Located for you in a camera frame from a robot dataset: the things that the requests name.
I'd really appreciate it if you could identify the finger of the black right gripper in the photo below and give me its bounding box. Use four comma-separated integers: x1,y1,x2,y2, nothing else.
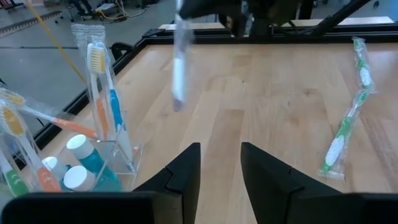
178,0,244,20
218,13,249,39

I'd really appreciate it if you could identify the grey floor cable cover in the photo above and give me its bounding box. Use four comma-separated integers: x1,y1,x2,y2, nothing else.
0,10,63,35

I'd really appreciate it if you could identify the purple toothbrush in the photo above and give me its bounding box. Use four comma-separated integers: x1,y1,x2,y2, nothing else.
170,0,195,113

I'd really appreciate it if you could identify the black office chair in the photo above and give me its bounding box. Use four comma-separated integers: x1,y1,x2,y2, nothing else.
67,0,96,22

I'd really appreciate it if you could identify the blue toothbrush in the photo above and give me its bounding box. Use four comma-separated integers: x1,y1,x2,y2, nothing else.
95,41,135,164

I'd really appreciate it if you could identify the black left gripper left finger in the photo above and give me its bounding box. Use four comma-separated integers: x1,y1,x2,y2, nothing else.
132,142,202,224

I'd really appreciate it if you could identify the black cable guide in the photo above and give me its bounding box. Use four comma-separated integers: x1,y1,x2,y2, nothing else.
110,41,135,62

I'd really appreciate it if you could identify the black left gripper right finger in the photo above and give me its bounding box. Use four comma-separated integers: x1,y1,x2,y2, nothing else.
240,141,343,224

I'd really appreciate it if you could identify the clear acrylic organizer box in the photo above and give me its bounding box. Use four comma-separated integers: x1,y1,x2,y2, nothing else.
0,108,144,200

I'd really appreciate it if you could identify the black aluminium table frame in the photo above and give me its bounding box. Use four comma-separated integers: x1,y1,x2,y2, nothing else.
12,0,398,170

